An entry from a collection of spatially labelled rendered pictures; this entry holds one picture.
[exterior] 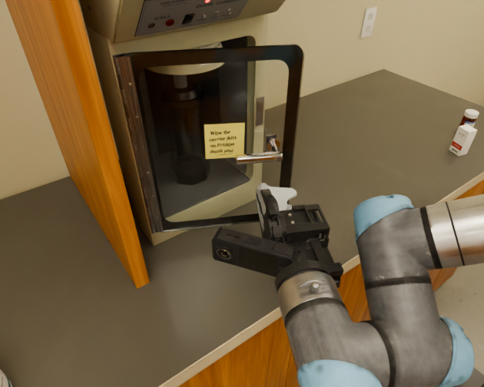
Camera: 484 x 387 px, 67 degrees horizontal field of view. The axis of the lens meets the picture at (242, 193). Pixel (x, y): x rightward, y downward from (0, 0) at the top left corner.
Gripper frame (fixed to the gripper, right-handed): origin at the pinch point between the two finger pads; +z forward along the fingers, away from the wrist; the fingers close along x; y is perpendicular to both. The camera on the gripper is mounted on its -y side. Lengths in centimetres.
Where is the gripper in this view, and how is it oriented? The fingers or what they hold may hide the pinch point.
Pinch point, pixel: (258, 190)
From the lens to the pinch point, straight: 62.0
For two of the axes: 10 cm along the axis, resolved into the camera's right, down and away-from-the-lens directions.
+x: 0.0, -7.7, -6.3
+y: 9.9, -1.0, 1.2
